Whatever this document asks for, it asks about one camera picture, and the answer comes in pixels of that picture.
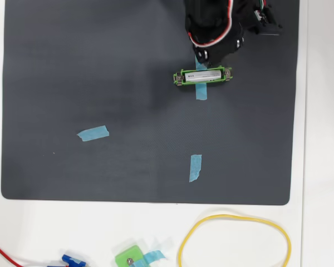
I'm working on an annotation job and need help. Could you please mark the green block with screw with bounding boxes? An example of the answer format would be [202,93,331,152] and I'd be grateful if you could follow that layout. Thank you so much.
[115,244,145,267]

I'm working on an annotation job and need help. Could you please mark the dark grey textured mat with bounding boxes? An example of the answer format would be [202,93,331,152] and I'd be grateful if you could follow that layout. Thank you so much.
[0,0,301,206]

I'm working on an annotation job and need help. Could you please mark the red and blue wires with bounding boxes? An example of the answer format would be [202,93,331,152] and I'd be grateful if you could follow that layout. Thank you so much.
[0,238,26,267]

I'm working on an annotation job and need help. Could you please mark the long blue masking tape strip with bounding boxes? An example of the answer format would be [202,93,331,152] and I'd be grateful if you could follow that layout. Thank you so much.
[194,52,209,101]

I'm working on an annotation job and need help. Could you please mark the blue tape on green block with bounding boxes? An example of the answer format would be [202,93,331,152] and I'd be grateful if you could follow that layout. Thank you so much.
[133,249,167,267]

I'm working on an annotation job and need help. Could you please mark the white AA battery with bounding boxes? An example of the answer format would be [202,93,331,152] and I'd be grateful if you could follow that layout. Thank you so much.
[184,70,223,83]

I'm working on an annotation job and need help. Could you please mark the white and red servo cable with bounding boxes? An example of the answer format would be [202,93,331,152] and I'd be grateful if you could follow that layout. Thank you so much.
[186,0,236,47]

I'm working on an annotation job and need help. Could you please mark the blue alligator clip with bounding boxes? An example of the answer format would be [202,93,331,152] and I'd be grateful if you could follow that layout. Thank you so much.
[61,254,87,267]

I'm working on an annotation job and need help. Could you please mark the green battery holder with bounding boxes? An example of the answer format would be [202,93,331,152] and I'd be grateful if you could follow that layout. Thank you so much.
[172,66,234,87]

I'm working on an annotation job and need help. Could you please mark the yellow rubber band loop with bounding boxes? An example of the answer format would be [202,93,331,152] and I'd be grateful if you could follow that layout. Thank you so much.
[177,214,292,267]

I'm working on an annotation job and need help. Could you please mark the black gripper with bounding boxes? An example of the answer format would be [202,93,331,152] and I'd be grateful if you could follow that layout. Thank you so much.
[185,15,254,67]

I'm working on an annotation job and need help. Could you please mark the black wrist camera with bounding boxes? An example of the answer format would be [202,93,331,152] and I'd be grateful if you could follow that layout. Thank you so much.
[253,5,284,36]

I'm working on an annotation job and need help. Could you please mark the blue masking tape piece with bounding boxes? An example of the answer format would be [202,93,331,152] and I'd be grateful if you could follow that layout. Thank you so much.
[188,154,203,184]
[76,125,110,142]

